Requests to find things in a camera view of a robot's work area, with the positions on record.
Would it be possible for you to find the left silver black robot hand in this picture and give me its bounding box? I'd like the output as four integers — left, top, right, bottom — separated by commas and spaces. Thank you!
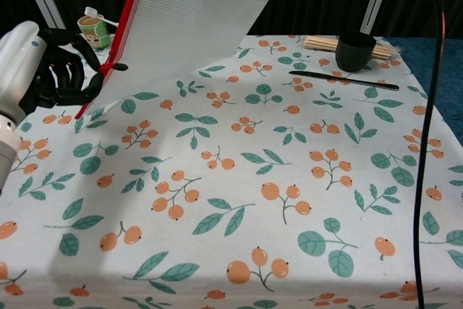
0, 21, 129, 124

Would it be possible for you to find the white mesh bag red zipper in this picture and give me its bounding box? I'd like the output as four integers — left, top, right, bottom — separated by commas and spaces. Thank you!
74, 0, 284, 133

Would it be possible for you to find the green cartoon paper cup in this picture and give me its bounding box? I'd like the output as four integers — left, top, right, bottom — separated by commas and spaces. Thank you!
77, 15, 111, 52

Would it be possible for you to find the white plastic spoon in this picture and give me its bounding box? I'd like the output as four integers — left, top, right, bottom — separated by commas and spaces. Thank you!
83, 6, 120, 27

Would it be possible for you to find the floral print tablecloth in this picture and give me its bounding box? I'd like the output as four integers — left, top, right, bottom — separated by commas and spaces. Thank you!
0, 33, 463, 309

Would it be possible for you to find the bundle of wooden sticks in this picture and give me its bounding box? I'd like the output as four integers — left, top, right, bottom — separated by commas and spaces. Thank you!
302, 35, 396, 62

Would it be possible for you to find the black table knife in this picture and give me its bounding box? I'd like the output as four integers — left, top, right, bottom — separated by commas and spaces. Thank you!
288, 69, 400, 91

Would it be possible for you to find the black plastic cup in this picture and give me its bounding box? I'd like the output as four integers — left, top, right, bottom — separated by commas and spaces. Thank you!
335, 32, 378, 73

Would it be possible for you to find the blue table cover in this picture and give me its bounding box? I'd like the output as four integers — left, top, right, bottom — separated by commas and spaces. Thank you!
383, 35, 463, 136

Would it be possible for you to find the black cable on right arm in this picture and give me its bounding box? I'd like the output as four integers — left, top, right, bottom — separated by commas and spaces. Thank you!
413, 0, 446, 309

